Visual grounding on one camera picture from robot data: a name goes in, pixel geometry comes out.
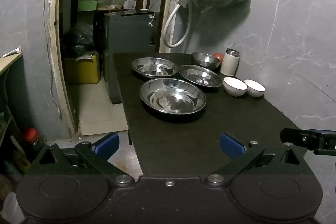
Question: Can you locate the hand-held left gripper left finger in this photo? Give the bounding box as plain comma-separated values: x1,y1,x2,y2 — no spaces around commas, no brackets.
31,132,134,184

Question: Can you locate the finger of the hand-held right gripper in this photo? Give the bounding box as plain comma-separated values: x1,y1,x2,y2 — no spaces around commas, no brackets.
280,128,319,148

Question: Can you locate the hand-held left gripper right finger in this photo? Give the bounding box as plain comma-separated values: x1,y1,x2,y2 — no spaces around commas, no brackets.
205,132,310,184

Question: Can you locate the white bowl with barcode sticker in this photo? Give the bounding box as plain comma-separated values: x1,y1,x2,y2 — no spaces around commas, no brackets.
223,77,248,97

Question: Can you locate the white red-rimmed bowl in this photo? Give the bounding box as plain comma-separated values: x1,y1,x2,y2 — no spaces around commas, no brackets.
244,79,266,98

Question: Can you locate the steel plate with oval sticker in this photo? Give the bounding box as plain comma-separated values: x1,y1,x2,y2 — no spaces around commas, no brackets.
178,64,223,88

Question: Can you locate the large steel basin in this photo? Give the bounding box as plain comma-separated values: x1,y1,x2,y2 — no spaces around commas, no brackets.
139,78,207,115

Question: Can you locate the deep steel bowl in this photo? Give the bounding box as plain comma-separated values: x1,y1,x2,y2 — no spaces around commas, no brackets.
191,52,220,69

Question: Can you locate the red-capped dark bottle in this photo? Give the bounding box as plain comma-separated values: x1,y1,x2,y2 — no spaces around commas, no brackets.
22,128,45,161

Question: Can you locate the yellow box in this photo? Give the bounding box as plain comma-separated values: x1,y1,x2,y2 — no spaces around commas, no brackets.
65,52,101,84

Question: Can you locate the white steel-topped canister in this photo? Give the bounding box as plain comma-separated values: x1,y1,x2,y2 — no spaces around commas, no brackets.
220,48,240,77

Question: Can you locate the yellowish bottle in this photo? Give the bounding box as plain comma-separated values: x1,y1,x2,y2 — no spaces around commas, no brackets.
12,148,30,173

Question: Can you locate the dark grey cabinet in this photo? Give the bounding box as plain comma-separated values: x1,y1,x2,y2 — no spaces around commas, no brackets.
102,10,160,104

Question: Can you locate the black plastic bag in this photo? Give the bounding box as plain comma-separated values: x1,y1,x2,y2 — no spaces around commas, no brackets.
64,23,95,55

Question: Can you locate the wooden side shelf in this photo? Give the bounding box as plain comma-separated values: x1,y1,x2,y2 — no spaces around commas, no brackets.
0,51,29,169

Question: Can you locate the white paper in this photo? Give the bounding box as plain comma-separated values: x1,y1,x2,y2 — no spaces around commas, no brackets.
1,47,21,58

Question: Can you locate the green box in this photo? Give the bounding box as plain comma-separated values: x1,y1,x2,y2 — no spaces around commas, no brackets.
78,0,97,12

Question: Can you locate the white door frame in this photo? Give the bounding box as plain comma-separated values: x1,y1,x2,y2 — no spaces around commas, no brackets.
49,0,181,135

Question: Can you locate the white hose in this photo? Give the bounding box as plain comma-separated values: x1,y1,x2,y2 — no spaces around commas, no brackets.
161,2,193,47

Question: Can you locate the thin white wall cable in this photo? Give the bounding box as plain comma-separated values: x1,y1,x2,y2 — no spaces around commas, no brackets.
43,0,63,121

